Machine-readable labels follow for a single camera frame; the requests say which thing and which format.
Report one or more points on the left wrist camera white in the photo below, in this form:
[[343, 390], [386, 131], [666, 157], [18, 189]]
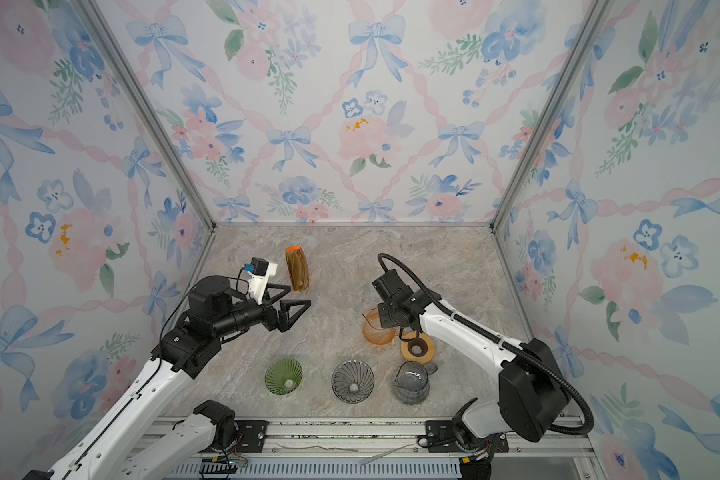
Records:
[[259, 271]]

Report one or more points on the aluminium mounting rail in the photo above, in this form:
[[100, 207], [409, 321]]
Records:
[[362, 448]]

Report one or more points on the right aluminium corner post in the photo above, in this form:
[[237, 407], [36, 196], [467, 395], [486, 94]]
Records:
[[559, 93]]

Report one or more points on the aluminium corner post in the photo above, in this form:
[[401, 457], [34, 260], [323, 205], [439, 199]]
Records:
[[559, 93], [93, 19]]

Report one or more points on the left aluminium corner post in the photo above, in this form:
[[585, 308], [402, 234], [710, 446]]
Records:
[[93, 19]]

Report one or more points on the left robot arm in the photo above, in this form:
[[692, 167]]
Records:
[[217, 314]]

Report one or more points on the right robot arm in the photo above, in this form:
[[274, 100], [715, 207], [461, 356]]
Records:
[[522, 399]]

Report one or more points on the grey glass carafe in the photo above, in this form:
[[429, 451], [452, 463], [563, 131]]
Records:
[[411, 385]]

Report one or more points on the grey ribbed dripper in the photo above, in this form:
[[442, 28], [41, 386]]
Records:
[[353, 381]]

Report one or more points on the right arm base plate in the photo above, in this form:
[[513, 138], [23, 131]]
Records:
[[447, 436]]

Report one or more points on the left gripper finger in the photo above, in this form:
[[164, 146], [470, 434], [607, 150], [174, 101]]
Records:
[[277, 291], [290, 311]]

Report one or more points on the orange glass carafe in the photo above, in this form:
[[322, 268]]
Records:
[[373, 331]]

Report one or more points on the green ribbed dripper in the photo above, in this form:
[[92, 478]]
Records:
[[283, 376]]

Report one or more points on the coffee filter pack orange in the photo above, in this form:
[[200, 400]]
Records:
[[298, 268]]

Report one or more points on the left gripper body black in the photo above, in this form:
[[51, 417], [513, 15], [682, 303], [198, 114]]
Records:
[[262, 315]]

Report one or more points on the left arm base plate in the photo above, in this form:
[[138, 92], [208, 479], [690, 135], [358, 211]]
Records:
[[246, 436]]

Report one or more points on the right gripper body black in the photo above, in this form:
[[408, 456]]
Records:
[[387, 316]]

